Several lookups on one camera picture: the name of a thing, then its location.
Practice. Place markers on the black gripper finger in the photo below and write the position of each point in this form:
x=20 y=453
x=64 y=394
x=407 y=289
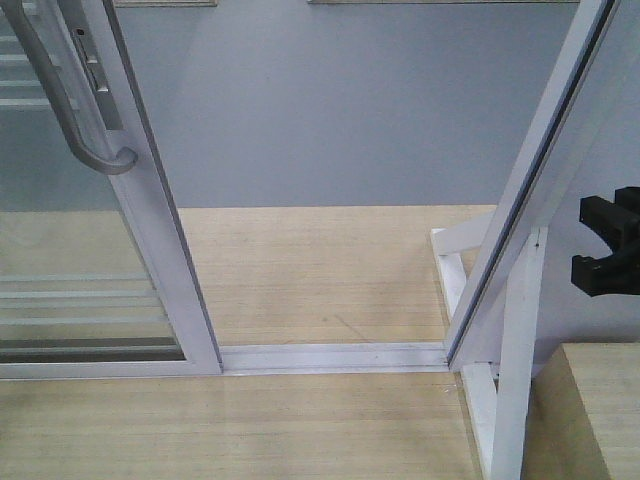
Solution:
x=617 y=222
x=617 y=273

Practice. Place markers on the white sliding glass door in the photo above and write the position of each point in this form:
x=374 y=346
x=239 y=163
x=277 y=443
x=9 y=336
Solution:
x=97 y=280

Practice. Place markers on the grey metal door handle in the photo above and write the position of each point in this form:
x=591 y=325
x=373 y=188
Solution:
x=53 y=86

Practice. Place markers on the silver door lock plate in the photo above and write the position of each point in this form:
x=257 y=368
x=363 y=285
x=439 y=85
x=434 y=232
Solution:
x=95 y=74

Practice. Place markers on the light wooden box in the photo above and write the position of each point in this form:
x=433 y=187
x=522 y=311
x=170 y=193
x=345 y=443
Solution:
x=602 y=437

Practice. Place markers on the light wooden platform board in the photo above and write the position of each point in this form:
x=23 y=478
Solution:
x=280 y=275

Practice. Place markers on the white door frame with braces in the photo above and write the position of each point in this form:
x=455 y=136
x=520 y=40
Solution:
x=491 y=266

